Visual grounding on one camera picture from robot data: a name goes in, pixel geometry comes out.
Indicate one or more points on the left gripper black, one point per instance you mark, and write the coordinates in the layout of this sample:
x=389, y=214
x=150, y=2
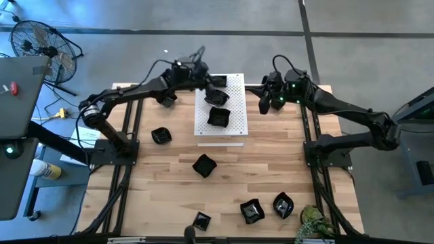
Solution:
x=183, y=76

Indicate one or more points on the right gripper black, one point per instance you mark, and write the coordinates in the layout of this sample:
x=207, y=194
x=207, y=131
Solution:
x=279, y=96

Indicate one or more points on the small square black plate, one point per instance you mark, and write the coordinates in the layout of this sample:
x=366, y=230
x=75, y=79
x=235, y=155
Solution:
x=201, y=221
x=221, y=81

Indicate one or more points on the leaf-shaped black plate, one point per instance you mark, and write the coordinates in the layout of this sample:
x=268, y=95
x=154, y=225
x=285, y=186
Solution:
x=161, y=136
x=217, y=98
x=283, y=205

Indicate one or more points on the wavy square black plate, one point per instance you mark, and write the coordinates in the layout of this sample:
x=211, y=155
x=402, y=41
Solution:
x=252, y=211
x=218, y=117
x=204, y=166
x=167, y=101

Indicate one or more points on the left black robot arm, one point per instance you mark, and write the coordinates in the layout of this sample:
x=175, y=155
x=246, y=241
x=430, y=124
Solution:
x=135, y=91

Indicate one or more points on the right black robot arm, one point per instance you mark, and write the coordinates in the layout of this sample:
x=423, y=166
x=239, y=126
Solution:
x=352, y=113

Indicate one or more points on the white perforated shelf riser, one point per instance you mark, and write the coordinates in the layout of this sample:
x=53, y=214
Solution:
x=234, y=115

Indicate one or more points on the potted green succulent plant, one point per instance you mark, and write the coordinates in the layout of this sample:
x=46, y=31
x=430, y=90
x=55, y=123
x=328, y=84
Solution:
x=313, y=217

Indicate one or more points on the white paper sheet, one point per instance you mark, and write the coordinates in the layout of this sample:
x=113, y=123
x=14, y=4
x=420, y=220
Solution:
x=84, y=137

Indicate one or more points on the yellow power plug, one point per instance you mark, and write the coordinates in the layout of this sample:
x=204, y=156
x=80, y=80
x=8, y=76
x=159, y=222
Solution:
x=61, y=113

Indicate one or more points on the grey equipment cart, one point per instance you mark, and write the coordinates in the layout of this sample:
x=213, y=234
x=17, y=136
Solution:
x=417, y=149

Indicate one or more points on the black floor fan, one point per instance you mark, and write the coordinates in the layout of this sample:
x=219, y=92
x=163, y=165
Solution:
x=47, y=51

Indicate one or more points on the black box device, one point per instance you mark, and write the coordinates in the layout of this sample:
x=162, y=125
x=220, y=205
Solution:
x=425, y=173

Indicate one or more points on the white yellow spray bottle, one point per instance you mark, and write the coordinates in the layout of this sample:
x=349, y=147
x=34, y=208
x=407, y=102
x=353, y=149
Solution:
x=47, y=170

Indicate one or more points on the grey desk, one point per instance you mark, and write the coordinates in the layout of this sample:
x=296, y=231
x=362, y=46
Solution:
x=20, y=112

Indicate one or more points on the small red object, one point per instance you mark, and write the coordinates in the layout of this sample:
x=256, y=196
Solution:
x=14, y=88

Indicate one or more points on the black curved bracket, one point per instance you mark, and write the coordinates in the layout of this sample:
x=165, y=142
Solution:
x=264, y=80

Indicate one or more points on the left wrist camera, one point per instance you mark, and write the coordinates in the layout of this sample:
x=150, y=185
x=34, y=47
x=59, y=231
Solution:
x=200, y=69

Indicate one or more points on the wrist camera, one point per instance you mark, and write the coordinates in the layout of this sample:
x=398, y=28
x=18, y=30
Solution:
x=200, y=69
x=274, y=78

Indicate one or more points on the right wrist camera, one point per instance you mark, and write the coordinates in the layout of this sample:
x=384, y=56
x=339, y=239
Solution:
x=274, y=78

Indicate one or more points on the black aluminium table frame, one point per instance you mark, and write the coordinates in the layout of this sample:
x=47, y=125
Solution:
x=138, y=115

